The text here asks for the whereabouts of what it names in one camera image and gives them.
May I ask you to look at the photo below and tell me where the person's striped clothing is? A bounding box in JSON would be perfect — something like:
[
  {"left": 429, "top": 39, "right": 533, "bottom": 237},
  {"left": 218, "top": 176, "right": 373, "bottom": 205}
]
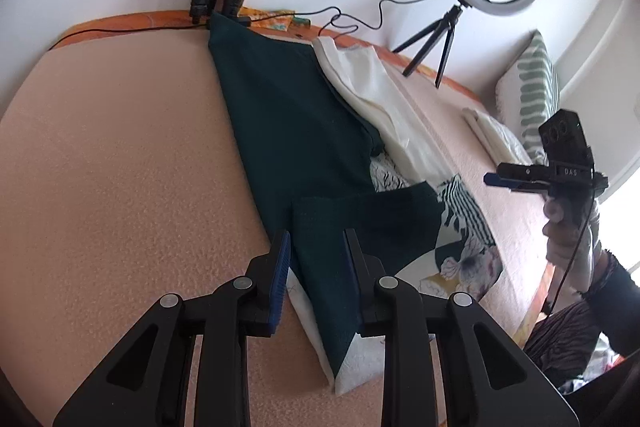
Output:
[{"left": 522, "top": 302, "right": 621, "bottom": 388}]

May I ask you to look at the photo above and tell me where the green and cream printed t-shirt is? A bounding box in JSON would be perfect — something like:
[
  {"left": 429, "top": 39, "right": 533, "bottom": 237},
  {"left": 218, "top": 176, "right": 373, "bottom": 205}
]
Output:
[{"left": 207, "top": 12, "right": 506, "bottom": 397}]

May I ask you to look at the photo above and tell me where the peach blanket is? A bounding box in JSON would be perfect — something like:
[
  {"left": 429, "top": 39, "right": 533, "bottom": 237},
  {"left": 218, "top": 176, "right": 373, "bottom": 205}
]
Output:
[{"left": 0, "top": 32, "right": 556, "bottom": 427}]

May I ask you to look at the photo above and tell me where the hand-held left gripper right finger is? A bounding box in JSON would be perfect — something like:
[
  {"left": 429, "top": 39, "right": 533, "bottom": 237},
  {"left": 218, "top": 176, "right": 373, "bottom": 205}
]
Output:
[{"left": 344, "top": 229, "right": 581, "bottom": 427}]

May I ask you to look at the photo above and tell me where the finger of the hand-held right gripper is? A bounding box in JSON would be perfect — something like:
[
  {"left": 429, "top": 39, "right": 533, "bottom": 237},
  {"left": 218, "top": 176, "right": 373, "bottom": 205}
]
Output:
[{"left": 483, "top": 162, "right": 553, "bottom": 195}]

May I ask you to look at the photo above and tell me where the person's right hand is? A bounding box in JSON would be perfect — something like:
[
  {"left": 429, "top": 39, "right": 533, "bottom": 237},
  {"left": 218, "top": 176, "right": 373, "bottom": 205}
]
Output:
[{"left": 542, "top": 197, "right": 608, "bottom": 293}]

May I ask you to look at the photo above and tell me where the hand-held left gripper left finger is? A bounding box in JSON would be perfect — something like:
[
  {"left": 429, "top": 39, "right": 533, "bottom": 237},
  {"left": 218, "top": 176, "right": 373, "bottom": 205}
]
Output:
[{"left": 52, "top": 229, "right": 292, "bottom": 427}]

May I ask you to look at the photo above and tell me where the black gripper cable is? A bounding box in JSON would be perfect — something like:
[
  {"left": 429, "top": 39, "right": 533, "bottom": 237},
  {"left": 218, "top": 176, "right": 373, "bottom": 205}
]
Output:
[{"left": 540, "top": 189, "right": 601, "bottom": 315}]

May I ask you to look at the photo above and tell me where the black mini tripod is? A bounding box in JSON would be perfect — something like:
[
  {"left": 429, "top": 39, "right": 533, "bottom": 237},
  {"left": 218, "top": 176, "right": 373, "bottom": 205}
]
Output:
[{"left": 392, "top": 2, "right": 463, "bottom": 88}]

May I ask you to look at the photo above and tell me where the person's right forearm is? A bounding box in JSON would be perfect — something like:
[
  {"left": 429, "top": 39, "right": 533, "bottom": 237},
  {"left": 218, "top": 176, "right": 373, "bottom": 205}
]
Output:
[{"left": 582, "top": 252, "right": 640, "bottom": 358}]

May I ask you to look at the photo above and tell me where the white folded garment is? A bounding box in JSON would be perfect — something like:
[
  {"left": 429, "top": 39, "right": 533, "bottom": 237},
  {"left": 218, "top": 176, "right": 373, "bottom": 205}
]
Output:
[{"left": 461, "top": 107, "right": 533, "bottom": 165}]

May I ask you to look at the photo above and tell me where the green striped pillow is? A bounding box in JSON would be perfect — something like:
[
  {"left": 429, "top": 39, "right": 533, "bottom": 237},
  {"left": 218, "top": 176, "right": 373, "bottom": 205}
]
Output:
[{"left": 495, "top": 31, "right": 561, "bottom": 158}]

